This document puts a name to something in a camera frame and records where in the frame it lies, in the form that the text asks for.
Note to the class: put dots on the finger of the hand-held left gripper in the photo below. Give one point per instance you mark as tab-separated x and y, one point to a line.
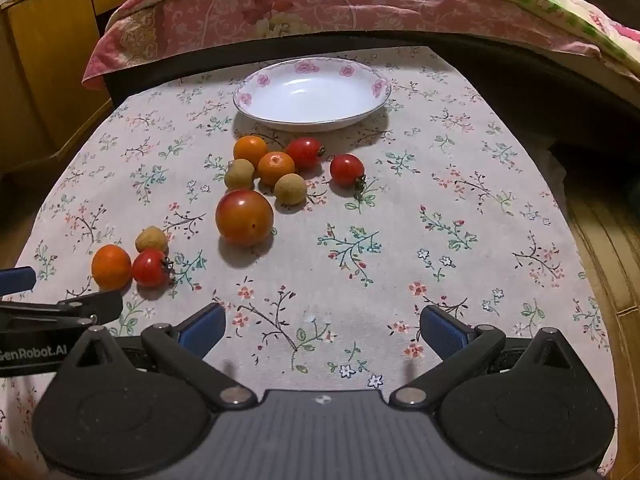
17	280
95	304

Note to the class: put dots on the red cherry tomato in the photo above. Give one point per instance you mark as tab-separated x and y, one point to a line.
149	268
347	170
304	153

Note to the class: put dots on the yellow wooden cabinet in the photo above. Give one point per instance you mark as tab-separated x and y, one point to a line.
45	60

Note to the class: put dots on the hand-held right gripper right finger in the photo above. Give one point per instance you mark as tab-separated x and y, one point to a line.
442	331

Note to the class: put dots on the small orange mandarin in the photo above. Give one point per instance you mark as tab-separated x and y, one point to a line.
276	168
111	266
250	150

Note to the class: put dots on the green patchwork quilt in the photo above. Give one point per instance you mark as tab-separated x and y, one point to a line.
590	20

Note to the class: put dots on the large orange-red tomato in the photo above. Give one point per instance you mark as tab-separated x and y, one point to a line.
244	217

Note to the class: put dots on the white floral rim plate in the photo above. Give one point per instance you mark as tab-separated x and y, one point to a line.
310	100

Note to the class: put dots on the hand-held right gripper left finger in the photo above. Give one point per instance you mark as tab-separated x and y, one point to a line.
202	329

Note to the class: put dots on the tan longan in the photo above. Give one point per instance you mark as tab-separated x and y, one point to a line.
290	189
239	174
151	240

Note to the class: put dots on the floral print tablecloth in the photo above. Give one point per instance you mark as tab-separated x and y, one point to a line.
350	240

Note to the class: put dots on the pink floral blanket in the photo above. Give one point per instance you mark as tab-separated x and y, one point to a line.
300	5

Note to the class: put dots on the dark bed frame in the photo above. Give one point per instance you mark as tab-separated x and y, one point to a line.
525	75

